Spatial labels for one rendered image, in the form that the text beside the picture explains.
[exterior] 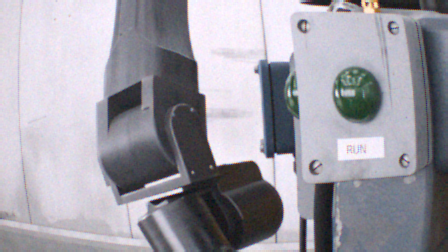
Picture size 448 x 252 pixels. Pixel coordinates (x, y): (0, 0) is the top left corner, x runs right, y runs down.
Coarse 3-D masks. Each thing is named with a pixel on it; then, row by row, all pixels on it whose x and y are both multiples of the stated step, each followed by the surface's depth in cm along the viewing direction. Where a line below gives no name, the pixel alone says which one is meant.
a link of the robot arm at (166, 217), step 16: (192, 192) 85; (208, 192) 87; (160, 208) 82; (176, 208) 82; (192, 208) 83; (208, 208) 84; (224, 208) 87; (144, 224) 83; (160, 224) 82; (176, 224) 82; (192, 224) 82; (208, 224) 83; (224, 224) 86; (160, 240) 82; (176, 240) 82; (192, 240) 82; (208, 240) 82; (224, 240) 83
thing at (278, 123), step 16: (272, 64) 107; (288, 64) 107; (272, 80) 107; (272, 96) 107; (272, 112) 107; (288, 112) 107; (272, 128) 107; (288, 128) 107; (272, 144) 107; (288, 144) 107
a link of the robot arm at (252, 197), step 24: (168, 120) 81; (192, 120) 83; (192, 144) 82; (192, 168) 82; (216, 168) 84; (240, 168) 89; (120, 192) 85; (144, 192) 84; (240, 192) 88; (264, 192) 90; (240, 216) 86; (264, 216) 88; (240, 240) 86
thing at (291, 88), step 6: (294, 72) 59; (288, 78) 59; (294, 78) 59; (288, 84) 59; (294, 84) 59; (288, 90) 59; (294, 90) 59; (288, 96) 59; (294, 96) 59; (288, 102) 59; (294, 102) 59; (294, 108) 59; (294, 114) 59
